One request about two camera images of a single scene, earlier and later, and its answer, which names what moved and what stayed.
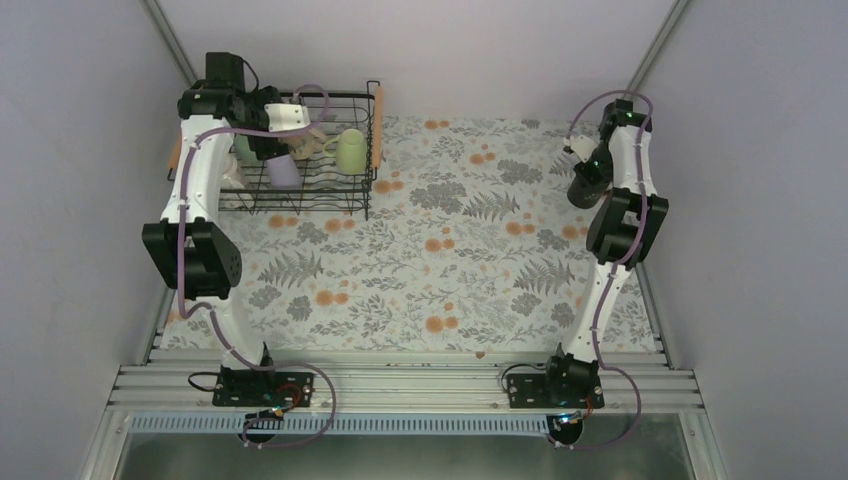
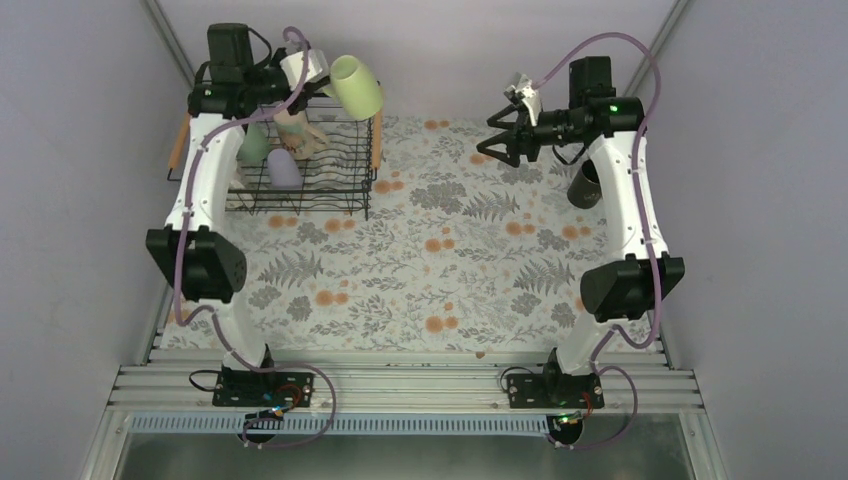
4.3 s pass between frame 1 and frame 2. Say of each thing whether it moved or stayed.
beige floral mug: stayed
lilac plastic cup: stayed
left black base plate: stayed
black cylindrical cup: stayed
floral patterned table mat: stayed
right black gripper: moved
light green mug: moved
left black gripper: moved
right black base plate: stayed
